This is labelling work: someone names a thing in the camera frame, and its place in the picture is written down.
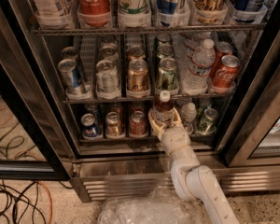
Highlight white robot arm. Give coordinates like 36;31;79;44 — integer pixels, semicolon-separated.
148;109;239;224

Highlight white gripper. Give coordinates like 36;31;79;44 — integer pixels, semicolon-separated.
148;109;191;154

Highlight stainless steel fridge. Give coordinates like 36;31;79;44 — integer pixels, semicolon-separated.
0;0;280;202

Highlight brown tea plastic bottle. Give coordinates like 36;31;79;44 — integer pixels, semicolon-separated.
153;91;174;126

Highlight white labelled bottle top shelf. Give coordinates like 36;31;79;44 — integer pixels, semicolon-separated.
34;0;74;29

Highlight glass fridge door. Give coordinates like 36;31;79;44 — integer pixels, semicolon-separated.
221;18;280;167
0;47;73;181

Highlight red coca-cola bottle top shelf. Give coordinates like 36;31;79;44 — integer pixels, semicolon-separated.
79;0;110;27

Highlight crumpled clear plastic bag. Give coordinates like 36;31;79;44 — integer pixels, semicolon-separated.
97;187;202;224

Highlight gold black can top shelf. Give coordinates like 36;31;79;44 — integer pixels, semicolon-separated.
192;0;224;23

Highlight blue silver can shelf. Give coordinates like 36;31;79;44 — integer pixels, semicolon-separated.
157;0;185;27
58;58;86;95

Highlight white green bottle top shelf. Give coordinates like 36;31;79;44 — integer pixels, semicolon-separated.
118;0;147;19

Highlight gold can middle shelf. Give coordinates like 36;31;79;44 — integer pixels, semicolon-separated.
128;59;149;92

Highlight clear water bottle middle shelf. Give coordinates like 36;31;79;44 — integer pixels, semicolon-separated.
183;39;216;94

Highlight red coca-cola can front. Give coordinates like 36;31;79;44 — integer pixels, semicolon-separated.
212;55;240;89

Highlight red coca-cola can rear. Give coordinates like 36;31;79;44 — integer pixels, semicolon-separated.
209;41;233;78

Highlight right glass fridge door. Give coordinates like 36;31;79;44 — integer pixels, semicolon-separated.
221;18;280;167

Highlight green can shelf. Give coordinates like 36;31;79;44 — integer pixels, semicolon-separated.
156;58;177;91
197;108;218;133

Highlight left glass fridge door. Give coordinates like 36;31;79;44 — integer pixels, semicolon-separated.
0;47;73;181

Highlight blue silver can top shelf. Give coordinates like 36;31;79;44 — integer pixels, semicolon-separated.
157;0;185;27

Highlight red can bottom shelf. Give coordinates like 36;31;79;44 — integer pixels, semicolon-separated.
130;111;147;137

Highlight green can bottom shelf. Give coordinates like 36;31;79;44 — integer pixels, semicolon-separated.
197;108;218;133

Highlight green can middle shelf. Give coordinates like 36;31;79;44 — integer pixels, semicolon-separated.
156;58;177;91

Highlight black and orange floor cables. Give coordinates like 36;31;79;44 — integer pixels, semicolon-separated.
0;180;73;224

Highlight clear water bottle bottom shelf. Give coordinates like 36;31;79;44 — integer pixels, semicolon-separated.
180;103;197;134

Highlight gold can bottom shelf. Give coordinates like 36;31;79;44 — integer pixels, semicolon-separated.
105;112;123;137

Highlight red coca-cola can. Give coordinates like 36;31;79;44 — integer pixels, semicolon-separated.
212;55;240;89
209;41;233;78

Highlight blue pepsi can bottom shelf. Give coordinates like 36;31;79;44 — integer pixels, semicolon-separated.
81;113;101;139

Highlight clear water bottle shelf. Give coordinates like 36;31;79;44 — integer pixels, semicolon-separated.
183;39;216;94
180;103;197;134

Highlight white silver can middle shelf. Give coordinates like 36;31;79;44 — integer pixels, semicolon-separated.
95;60;119;94

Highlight blue silver can middle shelf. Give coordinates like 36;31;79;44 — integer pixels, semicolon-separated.
58;58;86;95

